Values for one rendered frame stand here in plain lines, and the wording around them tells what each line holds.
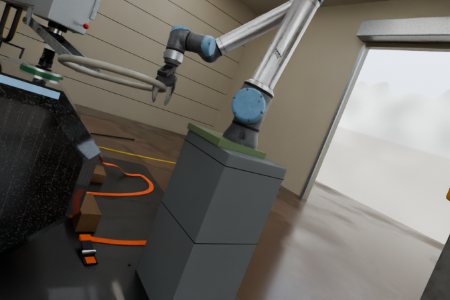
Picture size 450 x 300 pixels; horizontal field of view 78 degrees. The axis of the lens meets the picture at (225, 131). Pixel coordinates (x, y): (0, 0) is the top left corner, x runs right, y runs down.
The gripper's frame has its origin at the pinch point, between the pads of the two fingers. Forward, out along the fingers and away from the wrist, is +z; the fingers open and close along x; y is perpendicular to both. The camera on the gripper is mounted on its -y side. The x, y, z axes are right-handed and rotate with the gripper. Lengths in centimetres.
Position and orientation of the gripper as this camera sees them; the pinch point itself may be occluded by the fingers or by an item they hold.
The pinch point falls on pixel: (159, 101)
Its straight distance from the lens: 136.6
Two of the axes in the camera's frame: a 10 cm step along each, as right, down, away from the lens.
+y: 0.1, 0.1, 10.0
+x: -9.6, -2.7, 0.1
